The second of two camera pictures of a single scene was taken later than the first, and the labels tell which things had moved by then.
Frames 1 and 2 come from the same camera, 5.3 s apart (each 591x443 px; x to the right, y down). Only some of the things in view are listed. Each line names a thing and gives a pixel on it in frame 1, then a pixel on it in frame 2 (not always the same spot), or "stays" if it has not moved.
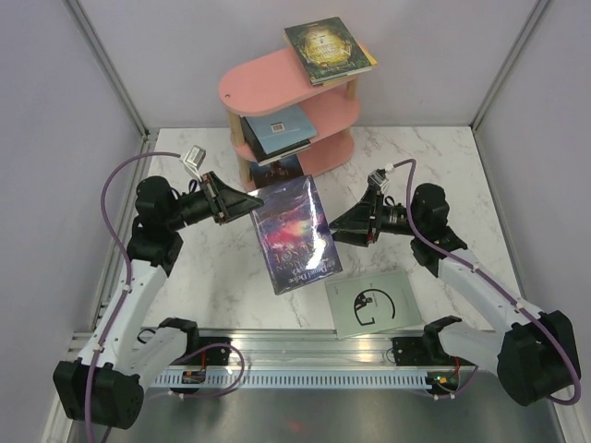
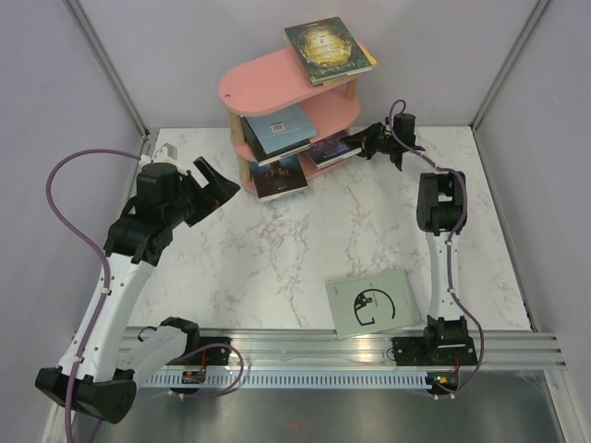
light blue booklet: x=279 y=128 stays
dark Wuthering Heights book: x=286 y=168 stays
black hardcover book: x=259 y=153 stays
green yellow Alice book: x=328 y=50 stays
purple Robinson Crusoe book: x=295 y=235 -> x=331 y=149
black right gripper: x=357 y=219 -> x=367 y=135
